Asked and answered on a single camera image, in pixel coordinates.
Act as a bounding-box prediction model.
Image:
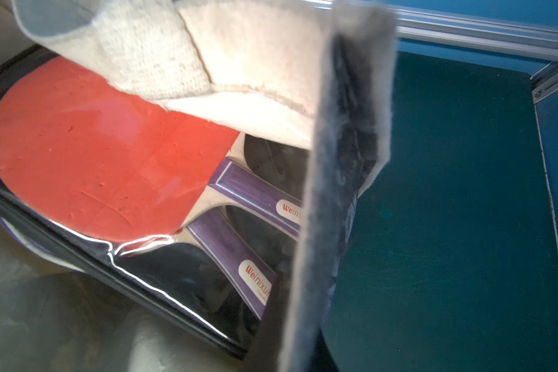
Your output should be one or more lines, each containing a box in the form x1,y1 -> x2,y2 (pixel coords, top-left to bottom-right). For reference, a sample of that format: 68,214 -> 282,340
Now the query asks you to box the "clear-packaged red paddle set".
0,46 -> 302,358

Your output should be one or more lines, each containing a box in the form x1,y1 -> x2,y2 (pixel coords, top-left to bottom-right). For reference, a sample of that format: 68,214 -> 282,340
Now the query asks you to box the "aluminium back rail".
386,6 -> 558,62

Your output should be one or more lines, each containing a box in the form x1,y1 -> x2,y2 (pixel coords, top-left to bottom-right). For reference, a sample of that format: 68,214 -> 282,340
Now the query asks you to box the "cream canvas tote bag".
0,1 -> 397,371

